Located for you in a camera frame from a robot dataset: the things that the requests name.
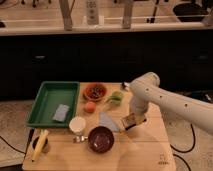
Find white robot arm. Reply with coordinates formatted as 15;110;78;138
121;72;213;135

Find dark purple bowl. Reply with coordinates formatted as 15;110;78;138
88;126;114;153

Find orange bowl with berries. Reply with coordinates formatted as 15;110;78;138
83;83;107;102

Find blue grey cloth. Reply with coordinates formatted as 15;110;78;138
99;112;120;132

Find orange fruit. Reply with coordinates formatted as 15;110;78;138
84;101;96;113

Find white cup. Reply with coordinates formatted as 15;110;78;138
69;116;86;135

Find small metal measuring scoop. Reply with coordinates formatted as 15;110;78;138
73;136;88;143

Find blue sponge in tray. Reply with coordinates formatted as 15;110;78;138
53;104;69;122

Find green plastic tray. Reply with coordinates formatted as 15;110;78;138
27;81;80;128

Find dark round coaster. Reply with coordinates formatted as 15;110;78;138
32;135;52;154

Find black office chair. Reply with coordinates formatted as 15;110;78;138
173;1;208;22

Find black power cable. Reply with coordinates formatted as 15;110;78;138
170;123;198;171

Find black cable at left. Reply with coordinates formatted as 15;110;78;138
0;128;36;158

